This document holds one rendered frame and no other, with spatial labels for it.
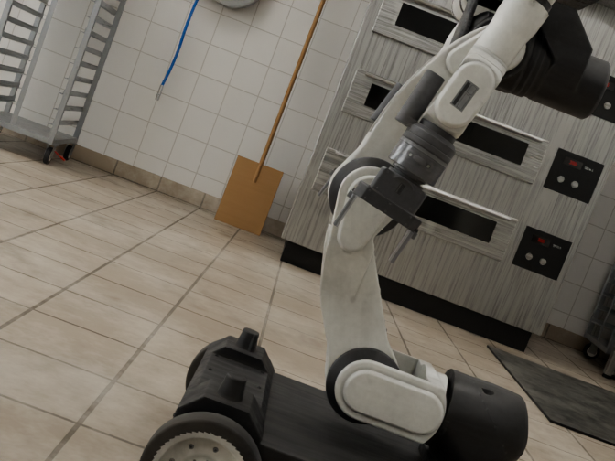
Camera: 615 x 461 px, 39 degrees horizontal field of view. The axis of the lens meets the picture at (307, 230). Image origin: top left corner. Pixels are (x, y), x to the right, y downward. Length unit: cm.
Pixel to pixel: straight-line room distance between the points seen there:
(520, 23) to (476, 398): 68
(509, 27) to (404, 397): 66
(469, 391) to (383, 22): 320
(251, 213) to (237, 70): 94
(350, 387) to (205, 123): 421
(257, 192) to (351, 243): 385
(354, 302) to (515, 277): 323
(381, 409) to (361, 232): 32
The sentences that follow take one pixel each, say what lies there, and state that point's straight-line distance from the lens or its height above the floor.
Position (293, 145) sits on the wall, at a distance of 563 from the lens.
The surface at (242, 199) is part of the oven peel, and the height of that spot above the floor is 17.
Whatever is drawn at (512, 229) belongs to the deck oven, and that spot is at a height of 60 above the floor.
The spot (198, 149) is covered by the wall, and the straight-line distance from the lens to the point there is 568.
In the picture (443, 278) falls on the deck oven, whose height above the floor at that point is 23.
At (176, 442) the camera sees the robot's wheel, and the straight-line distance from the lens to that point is 144.
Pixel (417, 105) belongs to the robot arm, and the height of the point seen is 78.
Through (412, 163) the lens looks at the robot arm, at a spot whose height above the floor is 69.
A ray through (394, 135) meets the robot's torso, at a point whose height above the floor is 73.
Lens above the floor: 67
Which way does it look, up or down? 6 degrees down
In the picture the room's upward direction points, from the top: 21 degrees clockwise
